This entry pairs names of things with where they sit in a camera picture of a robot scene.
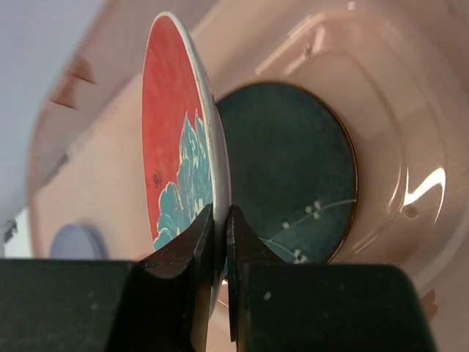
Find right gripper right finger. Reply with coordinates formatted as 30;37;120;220
226;205;437;351

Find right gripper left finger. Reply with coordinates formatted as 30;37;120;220
1;205;213;351

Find dark teal glazed plate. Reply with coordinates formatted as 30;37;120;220
217;81;358;263

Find red teal floral plate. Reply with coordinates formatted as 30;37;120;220
141;12;231;302

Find translucent pink plastic bin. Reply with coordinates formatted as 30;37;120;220
28;1;468;342

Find light blue plate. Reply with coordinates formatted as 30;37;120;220
48;224;108;260

